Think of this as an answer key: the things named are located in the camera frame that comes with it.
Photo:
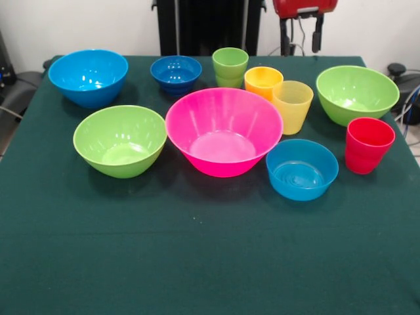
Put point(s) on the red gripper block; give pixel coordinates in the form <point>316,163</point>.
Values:
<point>305,5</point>

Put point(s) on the small light blue bowl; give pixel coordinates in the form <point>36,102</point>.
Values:
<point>302,174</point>

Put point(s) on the orange-yellow plastic cup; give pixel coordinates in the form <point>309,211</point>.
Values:
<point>260,82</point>

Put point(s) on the green plastic cup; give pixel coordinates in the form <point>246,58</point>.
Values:
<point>229,65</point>

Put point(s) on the pale yellow translucent cup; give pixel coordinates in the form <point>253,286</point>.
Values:
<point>292,111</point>

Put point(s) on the green plastic bowl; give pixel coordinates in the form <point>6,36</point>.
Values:
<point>119,144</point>
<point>357,92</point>

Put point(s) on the small dark blue bowl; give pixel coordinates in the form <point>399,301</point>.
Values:
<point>176,73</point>

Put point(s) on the large pink plastic bowl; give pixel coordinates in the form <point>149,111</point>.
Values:
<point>223,138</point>

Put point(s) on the red plastic cup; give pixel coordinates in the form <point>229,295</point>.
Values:
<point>367,151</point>

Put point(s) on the large blue plastic bowl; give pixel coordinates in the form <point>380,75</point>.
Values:
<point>88,78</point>

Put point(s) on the dark green tablecloth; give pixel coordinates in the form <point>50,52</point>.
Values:
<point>210,246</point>

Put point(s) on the grey pedestal foot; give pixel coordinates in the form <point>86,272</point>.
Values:
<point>407,82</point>
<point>23,88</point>

